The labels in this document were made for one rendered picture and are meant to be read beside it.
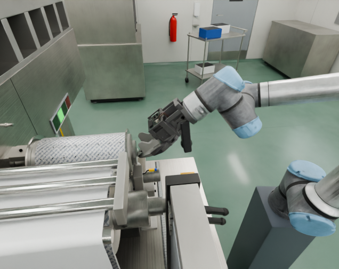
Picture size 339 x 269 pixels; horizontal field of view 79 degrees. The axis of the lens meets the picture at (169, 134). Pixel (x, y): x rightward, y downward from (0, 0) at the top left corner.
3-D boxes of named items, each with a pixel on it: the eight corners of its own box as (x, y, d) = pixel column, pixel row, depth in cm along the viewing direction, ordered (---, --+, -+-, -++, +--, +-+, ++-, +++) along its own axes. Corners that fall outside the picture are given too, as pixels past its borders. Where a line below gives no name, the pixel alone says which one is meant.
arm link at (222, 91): (251, 92, 50) (232, 63, 48) (214, 119, 54) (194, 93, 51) (243, 86, 57) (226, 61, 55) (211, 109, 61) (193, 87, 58)
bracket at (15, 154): (28, 160, 56) (25, 155, 55) (5, 162, 56) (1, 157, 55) (35, 148, 60) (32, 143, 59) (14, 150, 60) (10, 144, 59)
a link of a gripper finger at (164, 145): (148, 145, 63) (170, 128, 60) (152, 149, 64) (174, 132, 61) (150, 156, 59) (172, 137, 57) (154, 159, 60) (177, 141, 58)
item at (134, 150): (135, 136, 60) (137, 144, 67) (128, 136, 60) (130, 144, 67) (136, 161, 58) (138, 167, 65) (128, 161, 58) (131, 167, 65)
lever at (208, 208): (227, 218, 35) (231, 213, 34) (200, 215, 33) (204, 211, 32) (224, 211, 36) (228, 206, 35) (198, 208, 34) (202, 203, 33)
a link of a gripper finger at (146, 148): (127, 148, 62) (150, 129, 59) (141, 158, 65) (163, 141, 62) (127, 155, 59) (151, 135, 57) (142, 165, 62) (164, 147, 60)
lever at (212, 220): (224, 227, 36) (228, 222, 36) (199, 226, 35) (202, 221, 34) (222, 220, 37) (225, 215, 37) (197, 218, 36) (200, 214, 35)
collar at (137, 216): (150, 232, 37) (147, 213, 33) (116, 237, 37) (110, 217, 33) (148, 202, 42) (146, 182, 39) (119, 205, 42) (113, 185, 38)
